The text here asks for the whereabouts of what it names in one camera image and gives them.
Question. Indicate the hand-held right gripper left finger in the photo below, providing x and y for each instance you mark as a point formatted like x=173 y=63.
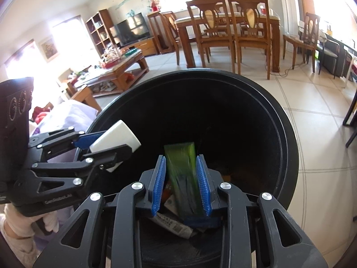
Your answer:
x=159 y=184

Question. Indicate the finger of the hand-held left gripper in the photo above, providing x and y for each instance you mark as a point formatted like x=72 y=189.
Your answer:
x=89 y=138
x=106 y=156

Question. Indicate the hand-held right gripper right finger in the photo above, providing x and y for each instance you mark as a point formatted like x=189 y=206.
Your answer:
x=203 y=184

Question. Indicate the green rectangular box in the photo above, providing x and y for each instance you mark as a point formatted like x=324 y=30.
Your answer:
x=184 y=178

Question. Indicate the white rounded block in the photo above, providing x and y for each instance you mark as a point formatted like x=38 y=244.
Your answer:
x=117 y=134

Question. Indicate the black trash bin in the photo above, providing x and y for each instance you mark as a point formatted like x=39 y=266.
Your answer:
x=237 y=131

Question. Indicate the person's left forearm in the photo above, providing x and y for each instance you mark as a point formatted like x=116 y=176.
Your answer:
x=16 y=251

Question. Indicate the person's left hand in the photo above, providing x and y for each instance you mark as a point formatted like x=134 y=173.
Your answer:
x=16 y=220

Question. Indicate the red cloth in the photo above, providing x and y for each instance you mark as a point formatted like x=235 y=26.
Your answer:
x=41 y=113

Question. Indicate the blue packet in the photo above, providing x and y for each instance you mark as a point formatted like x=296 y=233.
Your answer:
x=206 y=222

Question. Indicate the white printed packet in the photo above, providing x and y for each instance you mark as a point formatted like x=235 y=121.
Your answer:
x=175 y=226

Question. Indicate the wooden coffee table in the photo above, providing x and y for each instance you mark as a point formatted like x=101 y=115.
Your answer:
x=120 y=75

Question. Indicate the clutter of bottles and boxes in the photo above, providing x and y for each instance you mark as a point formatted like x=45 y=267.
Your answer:
x=111 y=57

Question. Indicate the large bright window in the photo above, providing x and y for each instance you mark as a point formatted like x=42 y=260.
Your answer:
x=69 y=39

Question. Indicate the wooden television stand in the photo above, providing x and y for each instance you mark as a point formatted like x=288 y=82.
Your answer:
x=143 y=47

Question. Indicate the wooden bookshelf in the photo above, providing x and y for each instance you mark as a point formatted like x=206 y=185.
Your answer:
x=100 y=30

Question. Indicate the black flat television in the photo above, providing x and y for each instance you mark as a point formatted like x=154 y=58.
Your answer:
x=131 y=29

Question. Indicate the tall wooden plant stand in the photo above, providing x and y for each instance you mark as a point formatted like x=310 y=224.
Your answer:
x=159 y=33

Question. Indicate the wooden dining chair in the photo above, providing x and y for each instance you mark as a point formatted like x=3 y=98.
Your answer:
x=309 y=33
x=251 y=39
x=171 y=33
x=209 y=39

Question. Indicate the red flower vase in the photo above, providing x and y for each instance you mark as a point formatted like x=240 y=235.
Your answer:
x=154 y=4

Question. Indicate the wooden dining table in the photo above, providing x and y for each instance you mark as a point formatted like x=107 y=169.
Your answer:
x=274 y=42

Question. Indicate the black table leg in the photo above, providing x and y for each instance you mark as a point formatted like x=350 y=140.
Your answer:
x=352 y=117

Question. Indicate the white standing air conditioner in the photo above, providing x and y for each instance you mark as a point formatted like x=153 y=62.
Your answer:
x=288 y=5

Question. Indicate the framed wall painting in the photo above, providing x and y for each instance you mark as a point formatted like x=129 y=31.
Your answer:
x=48 y=48

